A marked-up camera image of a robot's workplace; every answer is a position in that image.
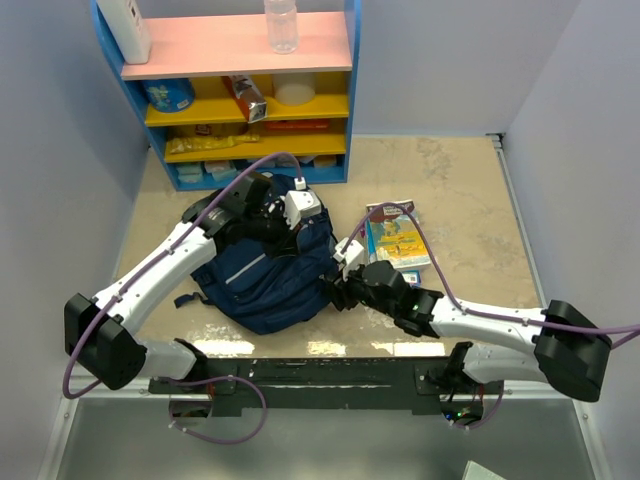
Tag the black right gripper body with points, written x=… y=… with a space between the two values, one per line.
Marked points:
x=361 y=293

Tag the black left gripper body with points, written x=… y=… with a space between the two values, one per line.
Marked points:
x=269 y=228

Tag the blue children's book underneath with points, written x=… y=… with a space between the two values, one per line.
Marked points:
x=412 y=277

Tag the colourful children's book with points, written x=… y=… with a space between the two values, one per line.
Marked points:
x=392 y=236

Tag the navy blue student backpack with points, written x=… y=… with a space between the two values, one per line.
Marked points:
x=268 y=293

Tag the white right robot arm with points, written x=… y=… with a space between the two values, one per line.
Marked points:
x=556 y=345

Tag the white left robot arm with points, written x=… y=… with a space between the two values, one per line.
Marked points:
x=101 y=330

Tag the orange snack bag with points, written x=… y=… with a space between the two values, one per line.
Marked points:
x=247 y=96

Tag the yellow snack packet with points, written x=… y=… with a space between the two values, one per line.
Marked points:
x=183 y=145

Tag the orange flat box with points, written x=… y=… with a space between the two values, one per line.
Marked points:
x=299 y=125

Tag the blue wooden shelf unit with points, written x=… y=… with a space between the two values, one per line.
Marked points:
x=213 y=97

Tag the white round container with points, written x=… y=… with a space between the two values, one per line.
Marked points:
x=294 y=89

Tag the blue round tin can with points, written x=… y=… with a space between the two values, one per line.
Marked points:
x=169 y=95

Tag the clear plastic water bottle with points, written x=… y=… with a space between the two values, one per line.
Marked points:
x=281 y=20

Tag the white paper corner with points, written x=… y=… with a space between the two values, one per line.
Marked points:
x=475 y=471

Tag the white rectangular box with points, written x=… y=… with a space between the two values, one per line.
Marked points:
x=128 y=28

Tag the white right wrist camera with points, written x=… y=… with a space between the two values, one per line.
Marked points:
x=349 y=255

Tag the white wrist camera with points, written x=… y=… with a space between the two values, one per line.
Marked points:
x=349 y=255
x=300 y=203

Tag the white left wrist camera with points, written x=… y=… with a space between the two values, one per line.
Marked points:
x=300 y=203

